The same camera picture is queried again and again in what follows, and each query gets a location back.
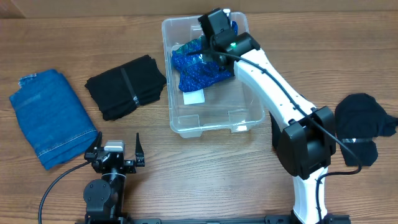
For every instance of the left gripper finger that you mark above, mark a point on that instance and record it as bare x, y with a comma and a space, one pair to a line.
139, 153
95, 144

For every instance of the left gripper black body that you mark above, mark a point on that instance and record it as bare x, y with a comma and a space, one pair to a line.
129, 167

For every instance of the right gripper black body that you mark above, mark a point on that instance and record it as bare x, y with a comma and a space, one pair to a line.
209, 56

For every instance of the shiny blue sequin cloth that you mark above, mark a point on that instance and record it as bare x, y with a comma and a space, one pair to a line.
197, 73

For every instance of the black cloth bundle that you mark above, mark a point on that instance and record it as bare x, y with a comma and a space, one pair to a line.
359, 118
275, 132

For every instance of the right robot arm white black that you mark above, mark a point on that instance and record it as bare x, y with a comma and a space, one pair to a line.
304, 136

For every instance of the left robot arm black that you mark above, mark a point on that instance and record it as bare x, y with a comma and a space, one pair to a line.
104, 197

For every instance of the folded blue denim cloth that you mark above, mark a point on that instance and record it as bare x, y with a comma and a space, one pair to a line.
52, 118

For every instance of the white paper label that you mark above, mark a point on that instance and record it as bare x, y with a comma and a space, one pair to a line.
194, 97

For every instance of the folded black cloth with band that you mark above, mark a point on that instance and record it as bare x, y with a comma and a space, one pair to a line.
121, 90

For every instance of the clear plastic storage bin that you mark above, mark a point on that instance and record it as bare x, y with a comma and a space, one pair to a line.
229, 104

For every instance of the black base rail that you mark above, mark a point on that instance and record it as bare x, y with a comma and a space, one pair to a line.
268, 219

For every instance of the cardboard wall panel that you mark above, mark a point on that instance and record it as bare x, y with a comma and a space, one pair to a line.
12, 9

